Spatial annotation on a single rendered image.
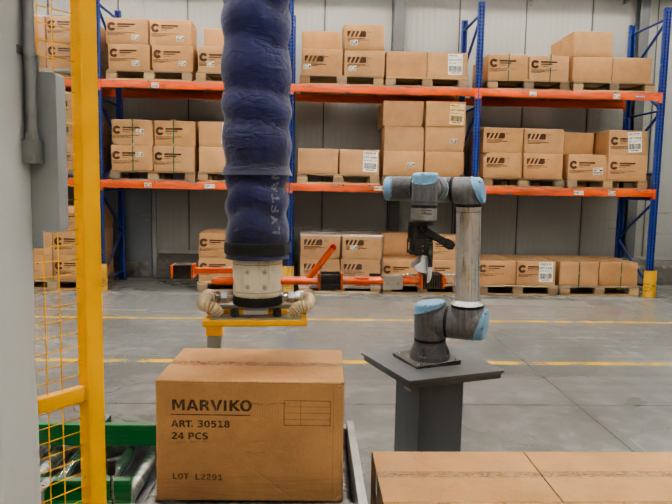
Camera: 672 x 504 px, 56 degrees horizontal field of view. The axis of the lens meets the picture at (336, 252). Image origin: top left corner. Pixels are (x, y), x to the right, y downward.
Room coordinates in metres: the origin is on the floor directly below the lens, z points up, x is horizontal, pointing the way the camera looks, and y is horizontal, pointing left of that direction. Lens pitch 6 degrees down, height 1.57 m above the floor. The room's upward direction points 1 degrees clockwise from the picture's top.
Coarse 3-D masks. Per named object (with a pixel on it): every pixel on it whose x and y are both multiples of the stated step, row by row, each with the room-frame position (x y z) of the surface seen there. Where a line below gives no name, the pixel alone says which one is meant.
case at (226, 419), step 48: (192, 384) 1.94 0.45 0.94; (240, 384) 1.94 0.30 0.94; (288, 384) 1.94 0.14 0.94; (336, 384) 1.94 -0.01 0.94; (192, 432) 1.94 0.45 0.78; (240, 432) 1.94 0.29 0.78; (288, 432) 1.94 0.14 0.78; (336, 432) 1.94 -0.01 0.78; (192, 480) 1.94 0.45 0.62; (240, 480) 1.94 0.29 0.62; (288, 480) 1.94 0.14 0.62; (336, 480) 1.94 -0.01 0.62
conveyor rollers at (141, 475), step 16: (48, 448) 2.38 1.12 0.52; (64, 448) 2.33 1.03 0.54; (80, 448) 2.32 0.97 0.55; (112, 448) 2.34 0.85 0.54; (128, 448) 2.33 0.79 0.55; (48, 464) 2.19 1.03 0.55; (80, 464) 2.23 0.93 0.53; (128, 464) 2.23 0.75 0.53; (144, 464) 2.19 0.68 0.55; (144, 480) 2.11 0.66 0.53
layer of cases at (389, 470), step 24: (384, 456) 2.31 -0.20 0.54; (408, 456) 2.31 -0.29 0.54; (432, 456) 2.32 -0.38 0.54; (456, 456) 2.32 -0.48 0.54; (480, 456) 2.33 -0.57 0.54; (504, 456) 2.33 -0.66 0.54; (528, 456) 2.33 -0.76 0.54; (552, 456) 2.34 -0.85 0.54; (576, 456) 2.34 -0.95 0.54; (600, 456) 2.35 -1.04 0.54; (624, 456) 2.35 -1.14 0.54; (648, 456) 2.35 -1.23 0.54; (384, 480) 2.11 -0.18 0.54; (408, 480) 2.12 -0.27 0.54; (432, 480) 2.12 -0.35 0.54; (456, 480) 2.12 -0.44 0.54; (480, 480) 2.13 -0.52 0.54; (504, 480) 2.13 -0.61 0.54; (528, 480) 2.13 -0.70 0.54; (552, 480) 2.14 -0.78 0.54; (576, 480) 2.14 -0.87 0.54; (600, 480) 2.14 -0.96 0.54; (624, 480) 2.15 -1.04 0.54; (648, 480) 2.15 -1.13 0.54
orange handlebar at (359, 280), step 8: (200, 272) 2.38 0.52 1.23; (208, 272) 2.38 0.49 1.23; (216, 272) 2.38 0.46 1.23; (224, 272) 2.39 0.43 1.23; (232, 272) 2.39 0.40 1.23; (216, 280) 2.11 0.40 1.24; (224, 280) 2.11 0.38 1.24; (232, 280) 2.11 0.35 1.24; (288, 280) 2.12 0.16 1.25; (296, 280) 2.12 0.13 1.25; (304, 280) 2.13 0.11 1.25; (312, 280) 2.13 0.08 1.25; (344, 280) 2.13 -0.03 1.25; (352, 280) 2.13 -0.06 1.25; (360, 280) 2.14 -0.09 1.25; (368, 280) 2.14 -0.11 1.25; (376, 280) 2.14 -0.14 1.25; (408, 280) 2.15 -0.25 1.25; (416, 280) 2.15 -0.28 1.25
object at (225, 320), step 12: (276, 312) 2.04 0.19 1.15; (204, 324) 1.99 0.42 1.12; (216, 324) 1.99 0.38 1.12; (228, 324) 2.00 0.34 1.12; (240, 324) 2.00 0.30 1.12; (252, 324) 2.00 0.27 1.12; (264, 324) 2.00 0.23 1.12; (276, 324) 2.01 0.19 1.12; (288, 324) 2.01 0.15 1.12; (300, 324) 2.01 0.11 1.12
